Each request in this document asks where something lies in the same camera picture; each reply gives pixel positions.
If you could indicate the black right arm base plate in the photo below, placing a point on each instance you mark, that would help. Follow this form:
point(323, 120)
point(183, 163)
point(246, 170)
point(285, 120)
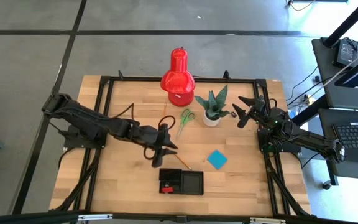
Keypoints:
point(292, 148)

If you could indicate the snake plant in white pot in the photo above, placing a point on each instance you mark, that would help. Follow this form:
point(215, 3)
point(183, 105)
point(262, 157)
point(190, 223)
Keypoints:
point(213, 107)

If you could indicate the black upright pole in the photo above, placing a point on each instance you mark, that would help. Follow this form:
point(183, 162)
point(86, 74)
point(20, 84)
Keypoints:
point(350, 21)

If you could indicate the small red stapler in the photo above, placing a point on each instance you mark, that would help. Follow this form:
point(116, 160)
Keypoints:
point(167, 189)

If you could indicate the black mesh desk organizer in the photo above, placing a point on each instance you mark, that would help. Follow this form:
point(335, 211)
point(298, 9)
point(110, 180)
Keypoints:
point(193, 183)

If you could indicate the black power adapter box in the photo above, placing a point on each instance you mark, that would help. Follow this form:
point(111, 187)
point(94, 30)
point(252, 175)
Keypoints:
point(345, 53)

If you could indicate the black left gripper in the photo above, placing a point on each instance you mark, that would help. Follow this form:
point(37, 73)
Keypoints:
point(151, 137)

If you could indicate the teal sticky note pad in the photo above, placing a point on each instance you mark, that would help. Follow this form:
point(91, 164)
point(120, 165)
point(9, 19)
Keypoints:
point(217, 159)

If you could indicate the black laptop keyboard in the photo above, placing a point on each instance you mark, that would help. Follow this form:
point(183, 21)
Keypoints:
point(357, 137)

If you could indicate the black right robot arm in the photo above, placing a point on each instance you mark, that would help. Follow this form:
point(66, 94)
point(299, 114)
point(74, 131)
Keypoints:
point(315, 141)

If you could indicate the small silver binder clip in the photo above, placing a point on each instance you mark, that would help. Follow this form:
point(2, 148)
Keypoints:
point(166, 184)

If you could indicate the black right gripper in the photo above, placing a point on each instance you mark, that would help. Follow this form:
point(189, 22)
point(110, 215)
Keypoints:
point(263, 113)

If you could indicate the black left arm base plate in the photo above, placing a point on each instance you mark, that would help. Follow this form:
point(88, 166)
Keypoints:
point(79, 143)

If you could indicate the small black binder clip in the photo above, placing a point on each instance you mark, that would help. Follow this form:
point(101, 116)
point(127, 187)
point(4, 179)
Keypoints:
point(233, 114)

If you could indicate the black computer cart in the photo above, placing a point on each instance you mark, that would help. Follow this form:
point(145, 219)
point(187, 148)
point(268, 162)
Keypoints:
point(325, 77)

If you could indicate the red desk lamp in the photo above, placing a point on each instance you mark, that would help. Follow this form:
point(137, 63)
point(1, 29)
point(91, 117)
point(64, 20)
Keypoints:
point(178, 81)

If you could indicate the yellow power plug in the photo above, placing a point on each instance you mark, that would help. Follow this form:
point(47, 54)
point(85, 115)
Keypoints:
point(310, 100)

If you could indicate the black aluminium table frame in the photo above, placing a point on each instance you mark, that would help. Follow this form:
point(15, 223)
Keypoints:
point(135, 79)

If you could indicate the black caster wheel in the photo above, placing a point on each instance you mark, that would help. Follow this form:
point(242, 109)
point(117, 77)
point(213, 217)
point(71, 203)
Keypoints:
point(326, 185)

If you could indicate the black camera rig beam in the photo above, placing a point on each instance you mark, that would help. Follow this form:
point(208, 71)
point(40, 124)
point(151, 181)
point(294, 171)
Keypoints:
point(26, 217)

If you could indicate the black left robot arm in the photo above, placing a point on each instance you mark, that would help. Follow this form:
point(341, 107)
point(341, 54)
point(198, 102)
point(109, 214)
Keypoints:
point(89, 121)

